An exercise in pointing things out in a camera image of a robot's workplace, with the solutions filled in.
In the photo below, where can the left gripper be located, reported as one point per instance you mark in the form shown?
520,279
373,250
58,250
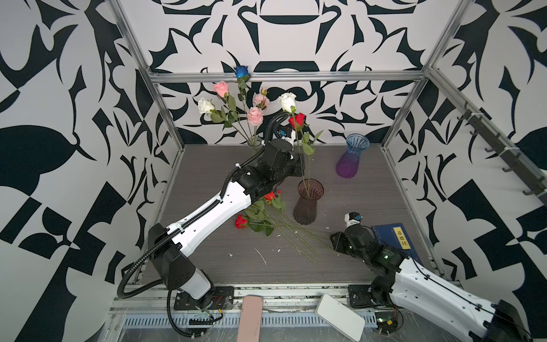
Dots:
295,158

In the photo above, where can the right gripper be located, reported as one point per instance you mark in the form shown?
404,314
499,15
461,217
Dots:
338,239

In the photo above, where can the clear glass vase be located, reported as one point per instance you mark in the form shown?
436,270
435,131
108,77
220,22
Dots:
254,142

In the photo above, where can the maroon glass vase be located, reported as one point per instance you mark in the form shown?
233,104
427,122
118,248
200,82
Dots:
307,201

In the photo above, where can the large pink peony flower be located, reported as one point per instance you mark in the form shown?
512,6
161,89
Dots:
254,118

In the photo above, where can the pink rose flower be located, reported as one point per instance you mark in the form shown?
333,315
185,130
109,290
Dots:
221,89

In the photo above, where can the blue rose flower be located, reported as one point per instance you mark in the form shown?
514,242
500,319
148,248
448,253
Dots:
242,76

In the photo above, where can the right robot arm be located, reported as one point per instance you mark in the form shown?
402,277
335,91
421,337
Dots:
402,282

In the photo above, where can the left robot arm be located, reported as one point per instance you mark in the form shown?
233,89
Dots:
250,181

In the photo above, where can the blue purple glass vase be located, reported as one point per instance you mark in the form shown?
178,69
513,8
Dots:
348,164

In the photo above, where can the blue book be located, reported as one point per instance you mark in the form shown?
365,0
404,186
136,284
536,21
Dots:
395,235

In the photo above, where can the small pink flower sprig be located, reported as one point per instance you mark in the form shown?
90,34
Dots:
260,99

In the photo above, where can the white phone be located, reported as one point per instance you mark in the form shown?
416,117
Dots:
341,318

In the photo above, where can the circuit board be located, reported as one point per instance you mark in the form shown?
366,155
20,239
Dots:
388,322

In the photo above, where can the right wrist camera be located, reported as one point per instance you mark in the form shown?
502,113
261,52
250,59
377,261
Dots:
352,218

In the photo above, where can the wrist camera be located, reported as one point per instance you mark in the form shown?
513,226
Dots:
288,134
352,218

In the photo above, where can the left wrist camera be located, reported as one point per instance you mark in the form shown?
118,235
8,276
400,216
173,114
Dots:
288,134

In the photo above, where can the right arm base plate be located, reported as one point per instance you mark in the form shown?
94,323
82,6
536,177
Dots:
362,296

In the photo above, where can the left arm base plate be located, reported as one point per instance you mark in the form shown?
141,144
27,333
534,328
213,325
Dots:
219,297

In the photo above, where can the wall hook rail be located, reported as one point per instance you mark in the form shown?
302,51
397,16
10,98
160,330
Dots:
500,146

